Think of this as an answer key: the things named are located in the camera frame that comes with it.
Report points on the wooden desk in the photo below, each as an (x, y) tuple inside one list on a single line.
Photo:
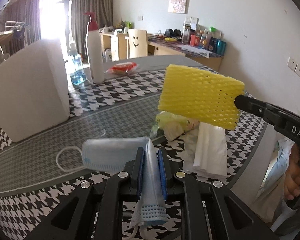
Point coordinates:
[(157, 45)]

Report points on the blue liquid clear bottle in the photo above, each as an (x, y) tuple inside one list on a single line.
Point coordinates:
[(77, 74)]

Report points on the white pump lotion bottle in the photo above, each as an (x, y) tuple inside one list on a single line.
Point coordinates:
[(94, 49)]

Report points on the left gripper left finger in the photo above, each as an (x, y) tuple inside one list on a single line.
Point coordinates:
[(137, 172)]

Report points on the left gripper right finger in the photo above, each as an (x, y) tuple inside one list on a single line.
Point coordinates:
[(165, 171)]

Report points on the houndstooth table cloth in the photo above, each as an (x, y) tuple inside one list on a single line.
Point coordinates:
[(32, 181)]

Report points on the green printed plastic bag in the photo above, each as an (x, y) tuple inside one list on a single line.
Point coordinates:
[(172, 125)]

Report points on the blue surgical face mask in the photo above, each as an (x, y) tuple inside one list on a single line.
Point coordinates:
[(110, 155)]

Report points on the white styrofoam box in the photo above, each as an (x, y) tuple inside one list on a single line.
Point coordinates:
[(34, 92)]

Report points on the wooden smiley face chair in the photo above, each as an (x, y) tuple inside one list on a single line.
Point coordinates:
[(137, 41)]

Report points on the person's right hand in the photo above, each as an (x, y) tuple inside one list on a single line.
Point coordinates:
[(292, 177)]

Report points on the cartoon girl wall picture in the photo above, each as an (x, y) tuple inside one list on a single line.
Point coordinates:
[(177, 6)]

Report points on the red snack packet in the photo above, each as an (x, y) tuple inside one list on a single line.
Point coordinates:
[(125, 68)]

